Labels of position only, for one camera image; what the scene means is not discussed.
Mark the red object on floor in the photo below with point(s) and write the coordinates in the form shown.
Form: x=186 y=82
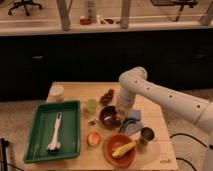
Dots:
x=85 y=21

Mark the purple bowl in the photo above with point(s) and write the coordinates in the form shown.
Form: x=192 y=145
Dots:
x=108 y=117

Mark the grey cloth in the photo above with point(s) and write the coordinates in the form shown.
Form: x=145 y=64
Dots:
x=133 y=128

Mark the wooden whiteboard eraser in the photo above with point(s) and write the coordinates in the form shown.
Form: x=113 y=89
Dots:
x=120 y=117

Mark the white brush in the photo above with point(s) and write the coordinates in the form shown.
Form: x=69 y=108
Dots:
x=55 y=144

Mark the blue sponge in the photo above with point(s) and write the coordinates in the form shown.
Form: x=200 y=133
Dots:
x=136 y=114

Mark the yellow corn cob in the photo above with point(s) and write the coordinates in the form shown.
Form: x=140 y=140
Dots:
x=122 y=150

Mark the white cylindrical container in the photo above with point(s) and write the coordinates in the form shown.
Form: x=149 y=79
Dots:
x=57 y=92

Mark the black office chair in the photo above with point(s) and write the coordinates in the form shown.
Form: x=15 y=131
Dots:
x=24 y=3

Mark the green cup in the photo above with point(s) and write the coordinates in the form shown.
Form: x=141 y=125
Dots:
x=91 y=106

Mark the green plastic tray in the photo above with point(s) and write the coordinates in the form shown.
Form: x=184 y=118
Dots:
x=42 y=131

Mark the small green toy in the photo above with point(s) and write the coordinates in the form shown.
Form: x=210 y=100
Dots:
x=93 y=122

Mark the orange yellow toy fruit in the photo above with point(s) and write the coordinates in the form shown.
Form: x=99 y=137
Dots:
x=93 y=139

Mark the green bean pod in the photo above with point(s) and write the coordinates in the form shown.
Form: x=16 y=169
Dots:
x=124 y=125

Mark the red grapes bunch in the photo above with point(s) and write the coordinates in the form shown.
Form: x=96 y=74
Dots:
x=107 y=97

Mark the metal cup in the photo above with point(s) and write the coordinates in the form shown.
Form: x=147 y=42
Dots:
x=147 y=135

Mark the black stand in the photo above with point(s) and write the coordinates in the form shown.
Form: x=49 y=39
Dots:
x=3 y=156

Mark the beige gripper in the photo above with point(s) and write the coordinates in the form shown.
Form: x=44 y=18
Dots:
x=124 y=111

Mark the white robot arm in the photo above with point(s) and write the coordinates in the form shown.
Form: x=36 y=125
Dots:
x=195 y=110

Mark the orange bowl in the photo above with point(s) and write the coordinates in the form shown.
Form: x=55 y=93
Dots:
x=111 y=143

